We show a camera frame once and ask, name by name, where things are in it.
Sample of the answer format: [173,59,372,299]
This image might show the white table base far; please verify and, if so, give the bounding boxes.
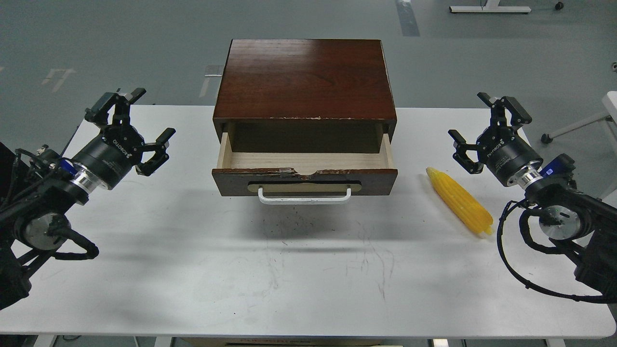
[449,0,532,14]

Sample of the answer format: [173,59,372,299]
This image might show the yellow corn cob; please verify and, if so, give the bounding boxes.
[425,167,494,237]

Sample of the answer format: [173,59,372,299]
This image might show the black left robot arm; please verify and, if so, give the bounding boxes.
[0,88,175,309]

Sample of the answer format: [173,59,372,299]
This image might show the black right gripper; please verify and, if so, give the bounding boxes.
[448,92,543,187]

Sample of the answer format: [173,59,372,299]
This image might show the white chair base with caster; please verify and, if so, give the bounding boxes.
[540,92,617,144]

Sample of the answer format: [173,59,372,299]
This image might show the dark wooden drawer cabinet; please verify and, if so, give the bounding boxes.
[213,39,397,153]

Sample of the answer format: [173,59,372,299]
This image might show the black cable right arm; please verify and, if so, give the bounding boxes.
[496,200,617,304]

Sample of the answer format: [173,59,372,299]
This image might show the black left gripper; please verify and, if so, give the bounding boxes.
[72,88,176,190]

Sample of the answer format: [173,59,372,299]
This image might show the wooden drawer with white handle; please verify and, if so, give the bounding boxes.
[212,134,398,198]

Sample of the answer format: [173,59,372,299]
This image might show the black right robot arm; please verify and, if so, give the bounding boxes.
[449,92,617,304]

